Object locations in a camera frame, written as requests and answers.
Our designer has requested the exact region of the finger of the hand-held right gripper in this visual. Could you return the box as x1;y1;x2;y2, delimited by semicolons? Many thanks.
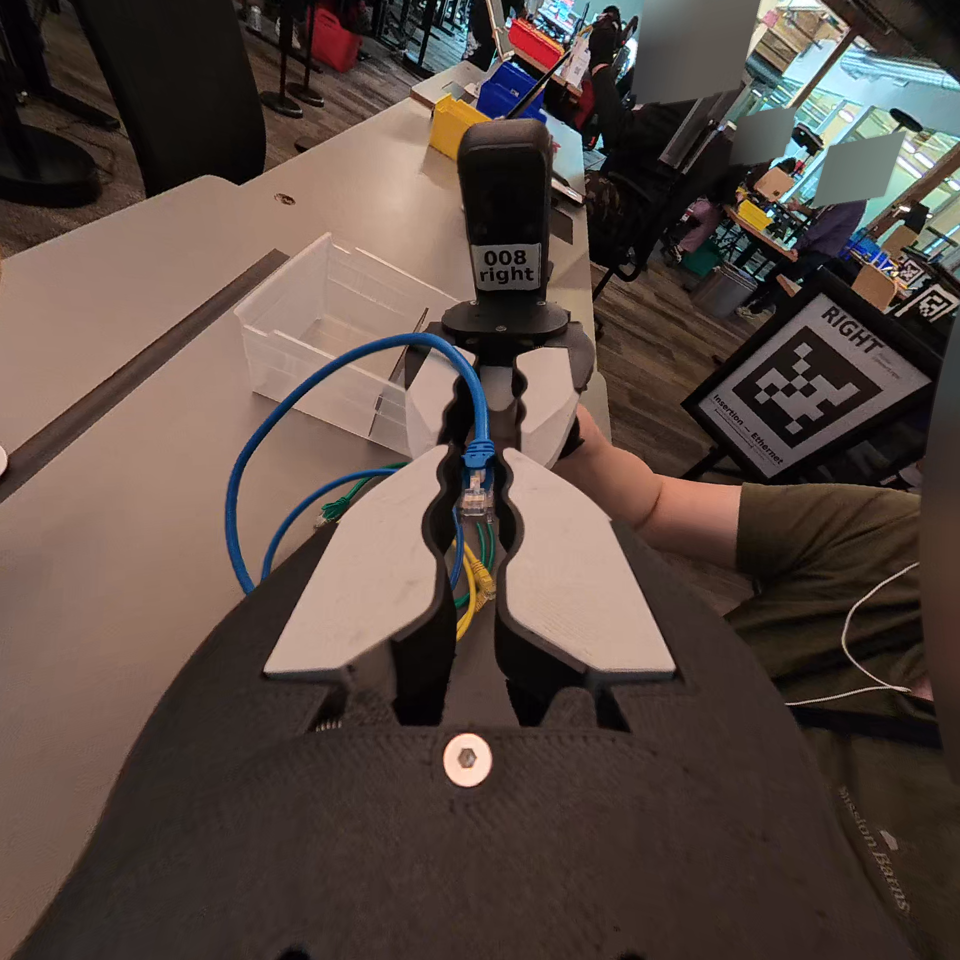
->
405;346;481;460
512;346;580;470

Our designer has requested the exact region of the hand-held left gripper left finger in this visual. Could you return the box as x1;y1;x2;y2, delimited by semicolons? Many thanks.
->
262;444;460;684

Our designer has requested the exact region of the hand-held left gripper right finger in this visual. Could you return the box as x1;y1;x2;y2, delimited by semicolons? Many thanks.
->
493;447;680;684

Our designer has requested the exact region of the blue ethernet cable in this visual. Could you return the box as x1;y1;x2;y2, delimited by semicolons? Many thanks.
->
227;332;498;597

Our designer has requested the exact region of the yellow ethernet cable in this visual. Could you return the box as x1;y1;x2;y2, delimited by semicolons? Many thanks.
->
453;540;498;642

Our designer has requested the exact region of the person's right hand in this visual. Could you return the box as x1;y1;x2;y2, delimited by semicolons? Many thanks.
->
556;406;666;528

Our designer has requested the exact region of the yellow plastic bin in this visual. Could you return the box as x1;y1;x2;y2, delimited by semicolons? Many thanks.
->
429;93;494;161

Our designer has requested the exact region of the blue plastic bin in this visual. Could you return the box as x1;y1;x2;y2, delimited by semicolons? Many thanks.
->
477;61;550;125

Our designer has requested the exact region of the clear plastic bin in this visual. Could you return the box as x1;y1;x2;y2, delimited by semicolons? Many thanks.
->
234;232;451;459

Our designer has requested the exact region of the red plastic tray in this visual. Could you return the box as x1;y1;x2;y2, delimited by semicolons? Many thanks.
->
508;18;565;70

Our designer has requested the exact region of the grey trash can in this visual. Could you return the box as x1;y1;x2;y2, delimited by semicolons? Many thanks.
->
693;262;759;320

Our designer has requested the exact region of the red plastic bin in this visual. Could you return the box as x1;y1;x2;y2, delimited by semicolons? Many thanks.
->
307;7;363;74

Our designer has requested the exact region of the olive green shirt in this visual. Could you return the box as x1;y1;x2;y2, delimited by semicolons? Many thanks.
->
723;480;960;960

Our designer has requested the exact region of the framed marker sign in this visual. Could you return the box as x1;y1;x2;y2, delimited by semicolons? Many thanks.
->
681;266;942;485

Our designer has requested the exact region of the black partition panel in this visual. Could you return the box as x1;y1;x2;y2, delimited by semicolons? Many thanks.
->
75;0;267;198

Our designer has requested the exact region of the small marker sign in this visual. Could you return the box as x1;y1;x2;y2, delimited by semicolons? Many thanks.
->
892;253;960;322

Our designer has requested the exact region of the black round stand base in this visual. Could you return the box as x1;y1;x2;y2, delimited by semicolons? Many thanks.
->
0;123;102;209

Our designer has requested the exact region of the green ethernet cable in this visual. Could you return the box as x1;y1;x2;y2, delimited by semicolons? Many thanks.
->
313;465;496;609

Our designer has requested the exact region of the white earphone cable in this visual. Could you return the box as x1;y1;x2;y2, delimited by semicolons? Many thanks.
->
783;561;922;708

